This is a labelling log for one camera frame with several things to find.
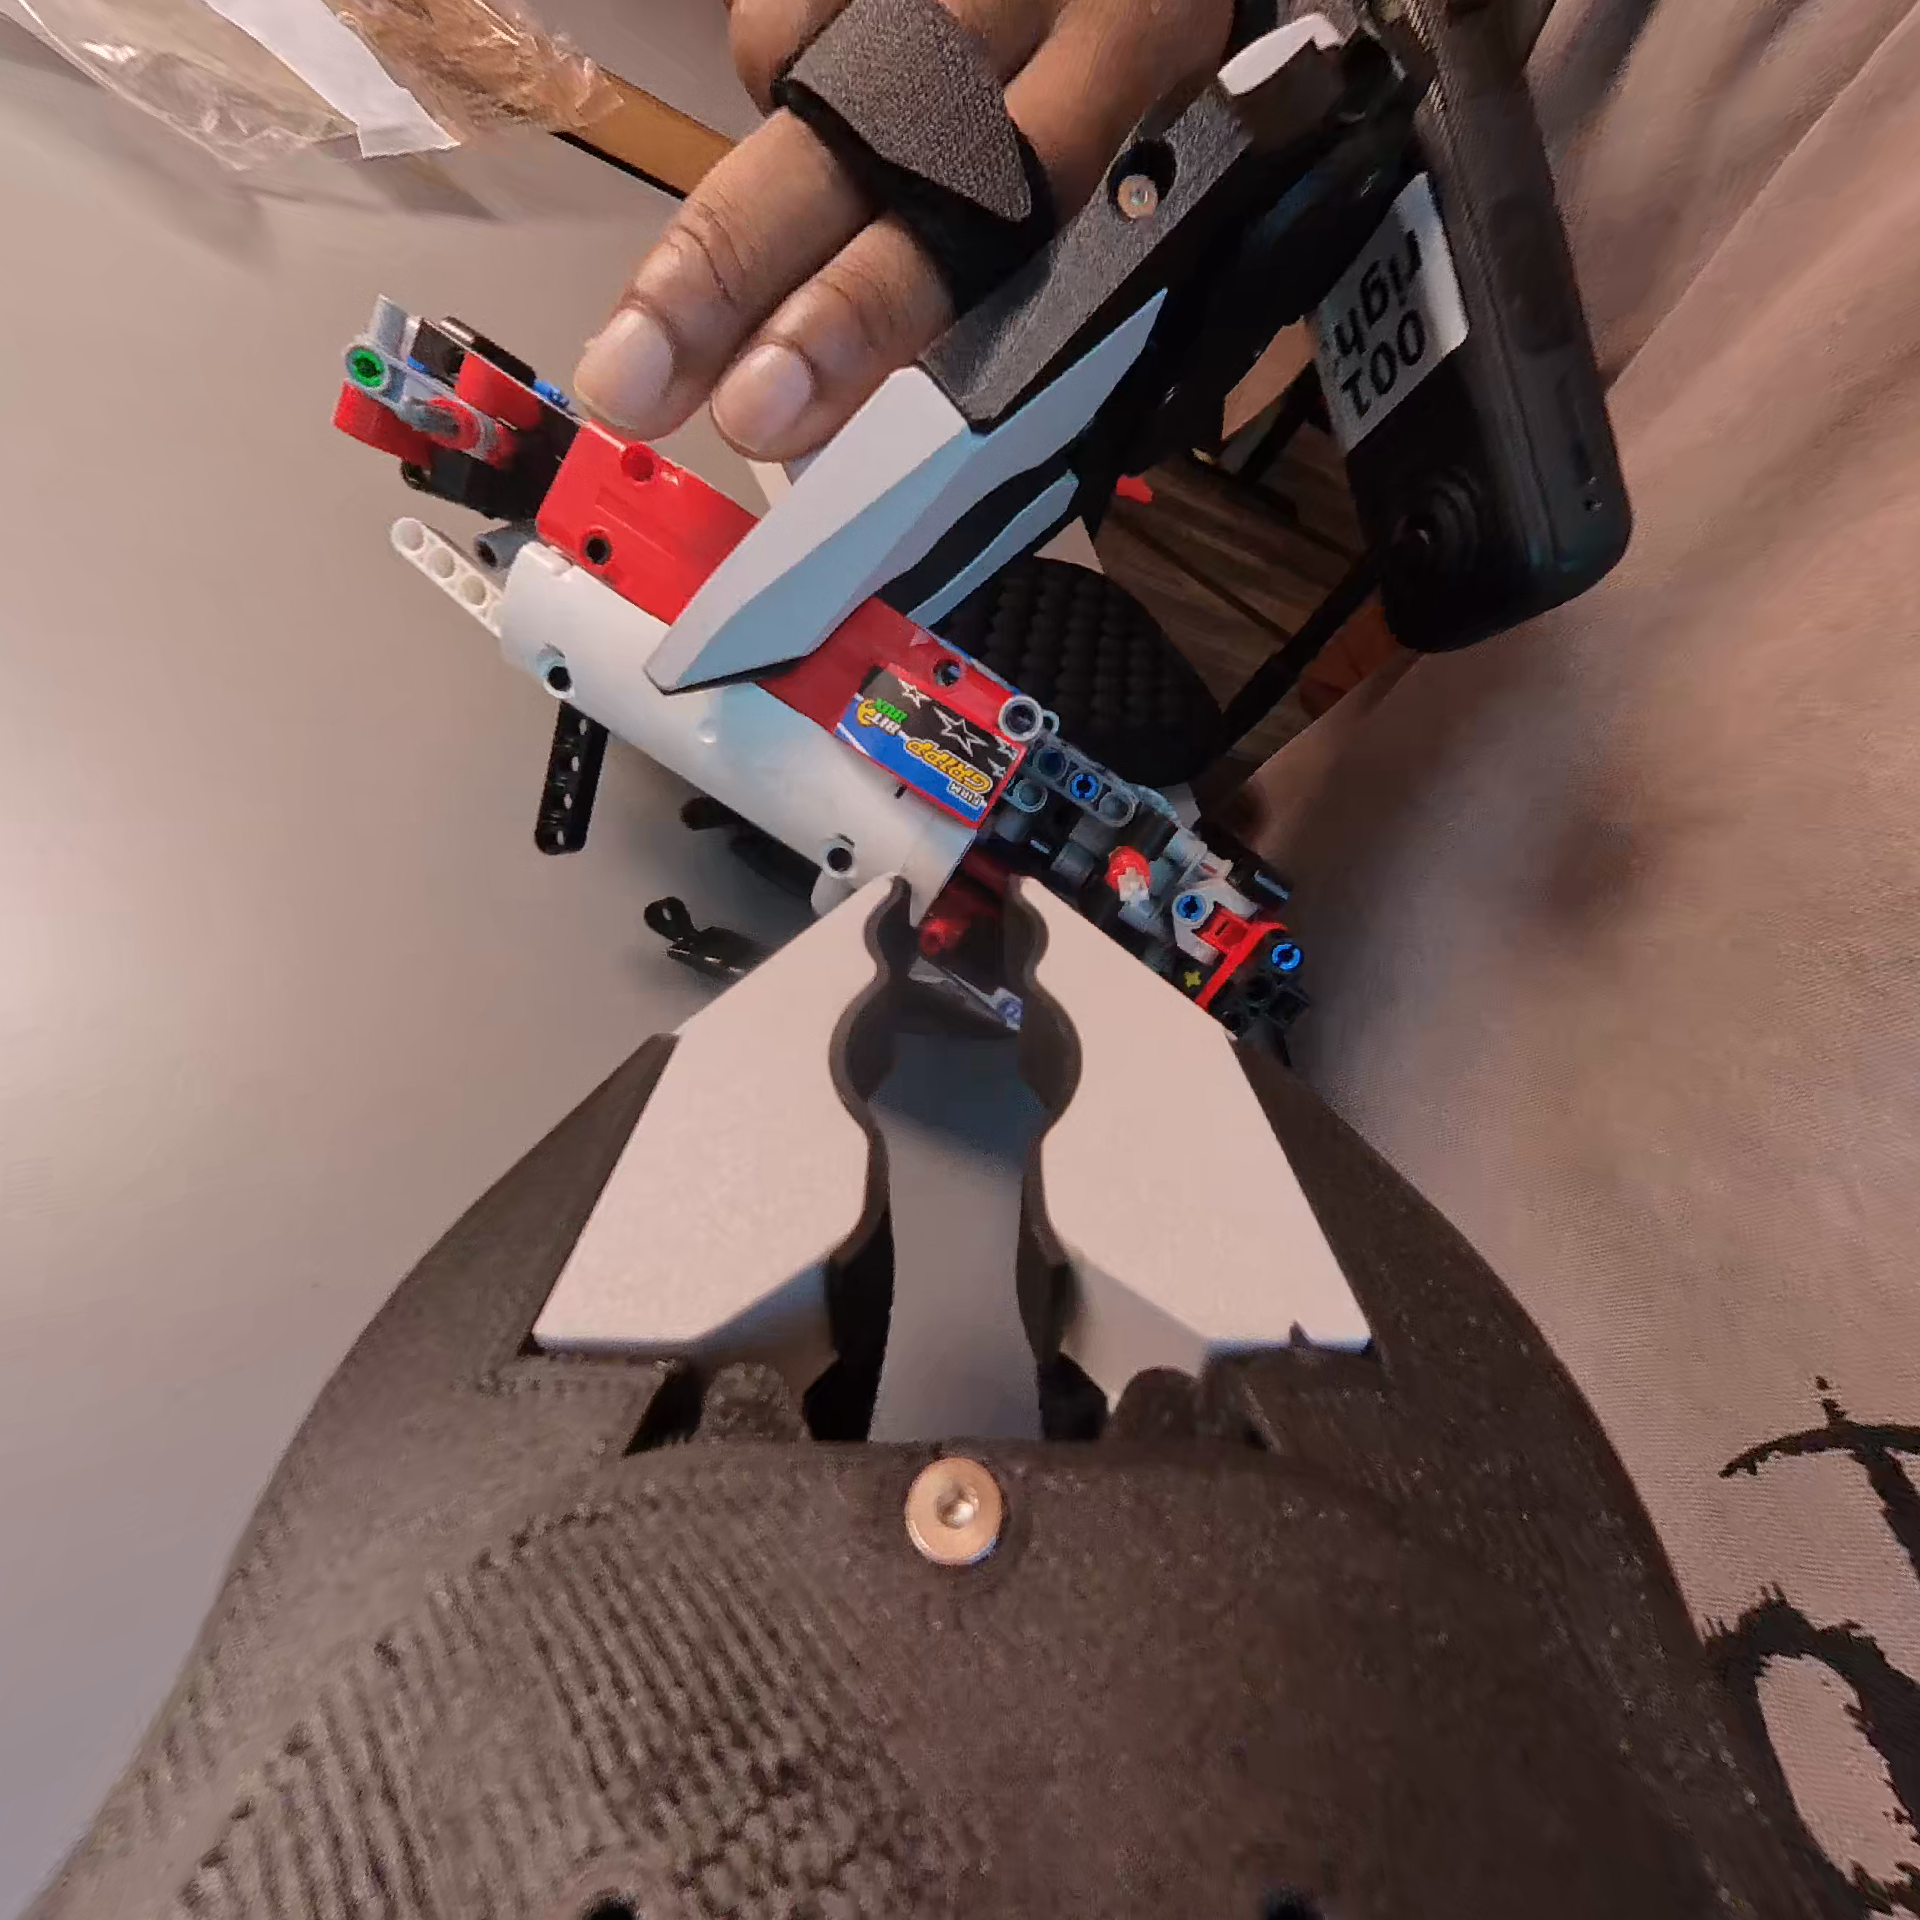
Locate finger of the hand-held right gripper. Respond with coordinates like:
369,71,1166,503
897,466,1086,634
646,288,1171,701

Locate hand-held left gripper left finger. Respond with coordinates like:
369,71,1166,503
530,875,913,1382

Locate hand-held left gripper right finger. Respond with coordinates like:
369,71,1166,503
1024,875,1373,1382

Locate white lego panel assembly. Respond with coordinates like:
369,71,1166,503
395,513,981,921

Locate red lego slope piece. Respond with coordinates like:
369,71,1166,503
531,422,1048,828

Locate lego race car model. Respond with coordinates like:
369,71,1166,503
331,292,1317,1054

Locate black lego beam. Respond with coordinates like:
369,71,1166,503
535,697,612,855

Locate person's right hand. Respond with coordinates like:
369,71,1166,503
576,0,1248,465

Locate clear plastic bag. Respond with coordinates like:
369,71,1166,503
0,0,632,171

